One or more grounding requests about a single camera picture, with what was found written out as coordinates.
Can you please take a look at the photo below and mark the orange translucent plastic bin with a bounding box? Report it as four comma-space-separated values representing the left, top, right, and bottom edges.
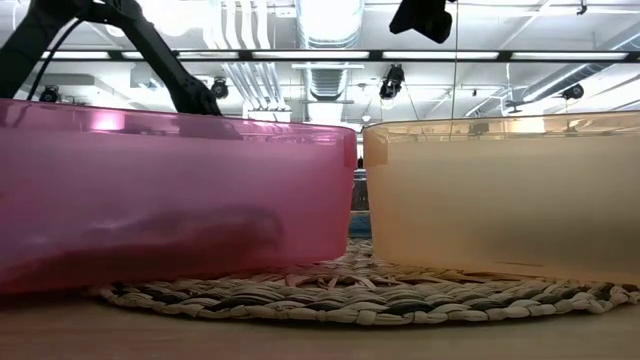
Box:
362, 110, 640, 287

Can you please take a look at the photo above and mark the blue and yellow granola bar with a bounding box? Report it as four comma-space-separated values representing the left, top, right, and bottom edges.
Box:
348, 210, 373, 239

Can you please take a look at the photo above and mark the black horizontal beam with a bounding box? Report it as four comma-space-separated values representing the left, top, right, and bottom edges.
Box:
0, 48, 640, 64

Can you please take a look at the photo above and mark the black ceiling spotlight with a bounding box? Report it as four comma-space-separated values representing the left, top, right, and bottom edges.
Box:
560, 82, 586, 102
209, 76, 230, 100
38, 83, 61, 105
377, 63, 407, 101

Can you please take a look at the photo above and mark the pink translucent plastic bin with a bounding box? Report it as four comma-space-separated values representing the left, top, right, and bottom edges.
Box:
0, 98, 359, 296

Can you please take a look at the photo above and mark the round woven placemat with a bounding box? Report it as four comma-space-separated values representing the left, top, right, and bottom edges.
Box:
89, 238, 640, 328

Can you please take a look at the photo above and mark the silver round air duct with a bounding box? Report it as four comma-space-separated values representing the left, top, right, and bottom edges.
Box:
294, 0, 366, 126

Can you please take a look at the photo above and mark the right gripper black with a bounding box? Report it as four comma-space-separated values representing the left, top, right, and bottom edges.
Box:
388, 0, 454, 45

